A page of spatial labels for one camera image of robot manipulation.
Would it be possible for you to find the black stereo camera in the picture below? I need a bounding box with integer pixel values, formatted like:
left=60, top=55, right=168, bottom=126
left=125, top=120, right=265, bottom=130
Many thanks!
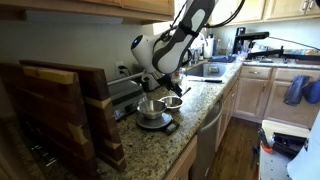
left=239, top=31, right=271, bottom=41

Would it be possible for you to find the black tool case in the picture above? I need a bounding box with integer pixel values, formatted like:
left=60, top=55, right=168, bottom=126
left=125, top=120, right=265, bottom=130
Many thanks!
left=271, top=132, right=308, bottom=158

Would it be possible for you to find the black kitchen scale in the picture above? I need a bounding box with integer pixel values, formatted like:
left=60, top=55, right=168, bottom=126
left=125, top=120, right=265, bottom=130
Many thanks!
left=135, top=111, right=181, bottom=136

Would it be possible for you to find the stainless steel dishwasher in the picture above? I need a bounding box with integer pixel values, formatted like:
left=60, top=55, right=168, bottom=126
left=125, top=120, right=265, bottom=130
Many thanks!
left=191, top=97, right=224, bottom=180

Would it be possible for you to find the white paper towel roll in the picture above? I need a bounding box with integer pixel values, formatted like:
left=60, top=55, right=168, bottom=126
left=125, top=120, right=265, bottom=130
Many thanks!
left=203, top=36, right=215, bottom=60

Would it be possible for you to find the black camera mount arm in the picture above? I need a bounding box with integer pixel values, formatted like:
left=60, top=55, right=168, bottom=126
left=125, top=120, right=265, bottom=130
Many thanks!
left=232, top=26, right=320, bottom=62

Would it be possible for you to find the small steel bowl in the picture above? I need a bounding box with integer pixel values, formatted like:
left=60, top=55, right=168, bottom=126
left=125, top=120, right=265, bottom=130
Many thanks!
left=136, top=99, right=168, bottom=121

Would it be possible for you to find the dark wooden cutting board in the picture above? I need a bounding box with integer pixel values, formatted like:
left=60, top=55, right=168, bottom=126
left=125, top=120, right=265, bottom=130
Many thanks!
left=0, top=62, right=101, bottom=180
left=18, top=59, right=128, bottom=173

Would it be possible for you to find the wooden cabinet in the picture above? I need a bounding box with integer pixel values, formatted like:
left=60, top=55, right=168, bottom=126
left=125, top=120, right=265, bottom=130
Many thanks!
left=0, top=0, right=176, bottom=25
left=162, top=134, right=199, bottom=180
left=232, top=64, right=320, bottom=130
left=214, top=77, right=240, bottom=153
left=206, top=0, right=320, bottom=27

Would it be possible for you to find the orange handled tool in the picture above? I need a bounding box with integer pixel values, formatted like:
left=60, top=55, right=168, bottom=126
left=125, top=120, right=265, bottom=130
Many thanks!
left=256, top=127, right=274, bottom=155

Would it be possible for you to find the steel kitchen sink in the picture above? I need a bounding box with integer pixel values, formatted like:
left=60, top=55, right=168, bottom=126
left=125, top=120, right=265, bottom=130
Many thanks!
left=185, top=62, right=231, bottom=80

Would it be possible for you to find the white robot cart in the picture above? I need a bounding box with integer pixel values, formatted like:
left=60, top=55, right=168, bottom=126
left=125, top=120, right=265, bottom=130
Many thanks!
left=257, top=119, right=311, bottom=180

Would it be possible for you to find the wooden lower cabinet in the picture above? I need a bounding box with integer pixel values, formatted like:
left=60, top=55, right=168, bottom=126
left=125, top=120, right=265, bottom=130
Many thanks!
left=162, top=134, right=199, bottom=180
left=232, top=64, right=320, bottom=130
left=214, top=77, right=240, bottom=153

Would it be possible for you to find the blue dish cloth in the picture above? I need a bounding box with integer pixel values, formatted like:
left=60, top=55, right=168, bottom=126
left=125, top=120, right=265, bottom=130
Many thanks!
left=207, top=54, right=237, bottom=64

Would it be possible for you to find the stainless steel panini grill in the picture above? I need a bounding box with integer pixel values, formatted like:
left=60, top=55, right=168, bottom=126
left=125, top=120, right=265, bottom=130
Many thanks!
left=106, top=74, right=148, bottom=122

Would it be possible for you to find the black handled kitchen knife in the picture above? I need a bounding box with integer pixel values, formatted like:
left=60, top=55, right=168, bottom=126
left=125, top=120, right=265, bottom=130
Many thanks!
left=187, top=77, right=224, bottom=84

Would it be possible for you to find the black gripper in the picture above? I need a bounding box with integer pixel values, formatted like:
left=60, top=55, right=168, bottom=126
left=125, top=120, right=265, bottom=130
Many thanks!
left=155, top=72, right=185, bottom=99

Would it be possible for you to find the blue hanging towel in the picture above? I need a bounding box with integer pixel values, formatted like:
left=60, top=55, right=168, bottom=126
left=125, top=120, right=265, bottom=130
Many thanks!
left=283, top=74, right=311, bottom=107
left=302, top=77, right=320, bottom=105

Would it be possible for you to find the black power plug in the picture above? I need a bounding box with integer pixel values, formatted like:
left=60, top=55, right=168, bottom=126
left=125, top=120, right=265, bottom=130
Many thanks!
left=117, top=65, right=132, bottom=78

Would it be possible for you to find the metal spoon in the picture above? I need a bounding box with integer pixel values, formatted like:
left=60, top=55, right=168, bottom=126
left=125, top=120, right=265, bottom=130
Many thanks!
left=178, top=86, right=193, bottom=100

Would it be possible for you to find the wooden upper cabinet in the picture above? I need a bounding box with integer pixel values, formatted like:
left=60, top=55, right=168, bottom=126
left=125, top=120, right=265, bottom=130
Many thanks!
left=206, top=0, right=320, bottom=27
left=0, top=0, right=176, bottom=25

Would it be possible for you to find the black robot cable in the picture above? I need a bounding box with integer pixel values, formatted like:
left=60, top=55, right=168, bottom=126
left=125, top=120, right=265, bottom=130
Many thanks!
left=168, top=0, right=247, bottom=44

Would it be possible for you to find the white wall outlet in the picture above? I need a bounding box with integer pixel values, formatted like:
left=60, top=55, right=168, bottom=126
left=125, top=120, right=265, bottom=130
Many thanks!
left=114, top=60, right=126, bottom=76

